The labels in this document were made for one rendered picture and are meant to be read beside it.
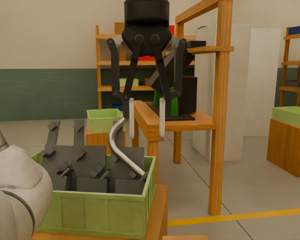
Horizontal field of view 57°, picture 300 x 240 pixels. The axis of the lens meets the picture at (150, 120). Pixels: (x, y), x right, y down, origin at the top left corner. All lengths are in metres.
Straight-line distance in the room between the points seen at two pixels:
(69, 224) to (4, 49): 6.54
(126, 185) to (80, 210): 0.23
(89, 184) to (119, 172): 0.14
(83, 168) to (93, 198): 0.28
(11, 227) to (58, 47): 6.69
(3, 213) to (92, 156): 0.76
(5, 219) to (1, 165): 0.17
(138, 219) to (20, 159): 0.49
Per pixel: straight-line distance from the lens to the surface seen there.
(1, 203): 0.58
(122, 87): 6.52
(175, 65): 0.48
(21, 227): 0.63
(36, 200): 0.71
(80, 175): 1.30
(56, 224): 1.15
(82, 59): 7.10
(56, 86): 7.19
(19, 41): 7.35
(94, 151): 1.28
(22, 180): 0.71
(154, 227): 1.14
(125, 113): 0.49
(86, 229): 1.11
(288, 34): 7.46
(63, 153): 1.36
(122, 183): 1.20
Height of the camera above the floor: 1.42
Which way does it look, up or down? 12 degrees down
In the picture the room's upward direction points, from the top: straight up
